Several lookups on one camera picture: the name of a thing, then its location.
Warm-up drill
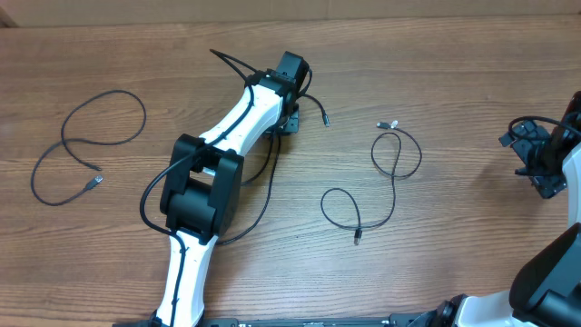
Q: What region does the black thin cable silver tip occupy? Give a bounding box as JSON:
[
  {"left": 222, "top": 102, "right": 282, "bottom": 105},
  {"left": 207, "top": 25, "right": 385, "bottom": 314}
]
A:
[{"left": 216, "top": 94, "right": 330, "bottom": 246}]

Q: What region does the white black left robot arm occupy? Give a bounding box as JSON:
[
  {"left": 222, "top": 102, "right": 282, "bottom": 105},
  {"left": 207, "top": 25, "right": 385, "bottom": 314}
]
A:
[{"left": 146, "top": 52, "right": 311, "bottom": 326}]

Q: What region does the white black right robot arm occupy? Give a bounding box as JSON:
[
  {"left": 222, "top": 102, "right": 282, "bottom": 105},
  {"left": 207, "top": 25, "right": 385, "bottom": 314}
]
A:
[{"left": 409, "top": 94, "right": 580, "bottom": 327}]

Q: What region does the brown cardboard backdrop panel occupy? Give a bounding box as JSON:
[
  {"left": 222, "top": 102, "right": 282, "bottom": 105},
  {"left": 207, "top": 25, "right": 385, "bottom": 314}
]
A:
[{"left": 1, "top": 0, "right": 580, "bottom": 27}]

